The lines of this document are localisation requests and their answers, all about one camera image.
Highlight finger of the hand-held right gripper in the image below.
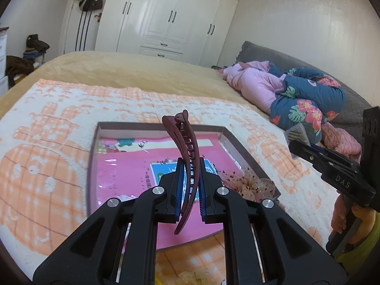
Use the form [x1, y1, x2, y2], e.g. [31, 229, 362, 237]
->
[289, 140, 361, 173]
[310, 142, 361, 162]

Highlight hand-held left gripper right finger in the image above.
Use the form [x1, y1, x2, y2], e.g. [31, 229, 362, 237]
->
[198, 157, 350, 285]

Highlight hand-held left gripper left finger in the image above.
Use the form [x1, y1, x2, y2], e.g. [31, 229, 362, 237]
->
[33, 157, 186, 285]

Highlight grey hair comb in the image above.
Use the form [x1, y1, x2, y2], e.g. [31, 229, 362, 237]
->
[283, 124, 308, 148]

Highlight maroon hair clip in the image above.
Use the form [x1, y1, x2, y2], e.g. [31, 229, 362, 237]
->
[162, 110, 200, 235]

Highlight shallow cardboard box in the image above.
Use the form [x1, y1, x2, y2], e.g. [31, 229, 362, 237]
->
[86, 121, 282, 250]

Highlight person's right hand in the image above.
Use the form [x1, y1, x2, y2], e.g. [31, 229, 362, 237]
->
[330, 195, 380, 244]

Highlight pink knitted cloth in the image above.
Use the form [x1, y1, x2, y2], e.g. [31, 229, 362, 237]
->
[321, 122, 362, 155]

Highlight blue floral quilt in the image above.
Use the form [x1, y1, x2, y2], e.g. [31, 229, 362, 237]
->
[269, 62, 347, 143]

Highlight sheer dotted hair bow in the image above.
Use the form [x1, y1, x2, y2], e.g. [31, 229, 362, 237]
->
[221, 169, 276, 203]

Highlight pink paper box liner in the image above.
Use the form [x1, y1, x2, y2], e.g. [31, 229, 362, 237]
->
[94, 133, 247, 250]

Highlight pink clothing pile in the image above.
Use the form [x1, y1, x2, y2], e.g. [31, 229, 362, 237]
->
[218, 60, 287, 115]

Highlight grey quilted headboard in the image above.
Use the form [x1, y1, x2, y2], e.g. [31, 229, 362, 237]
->
[234, 41, 380, 125]

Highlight beige bed cover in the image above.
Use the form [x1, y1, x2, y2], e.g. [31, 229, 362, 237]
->
[0, 50, 271, 127]

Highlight orange white plaid blanket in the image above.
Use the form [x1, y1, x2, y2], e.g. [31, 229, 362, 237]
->
[0, 79, 342, 281]

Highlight white wardrobe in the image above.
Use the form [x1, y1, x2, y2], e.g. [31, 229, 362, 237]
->
[95, 0, 244, 67]

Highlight white door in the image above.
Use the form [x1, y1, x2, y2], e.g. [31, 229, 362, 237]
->
[59, 0, 109, 55]

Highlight pile of dark clothes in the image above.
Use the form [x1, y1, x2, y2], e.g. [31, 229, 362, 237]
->
[23, 34, 50, 63]

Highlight brown jacket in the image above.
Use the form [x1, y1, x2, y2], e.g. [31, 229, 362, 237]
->
[5, 55, 35, 89]

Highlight white drawer cabinet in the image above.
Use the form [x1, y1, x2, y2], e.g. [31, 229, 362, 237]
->
[0, 27, 10, 95]

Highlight black hanging straps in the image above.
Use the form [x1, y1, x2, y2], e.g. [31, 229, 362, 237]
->
[75, 11, 90, 52]

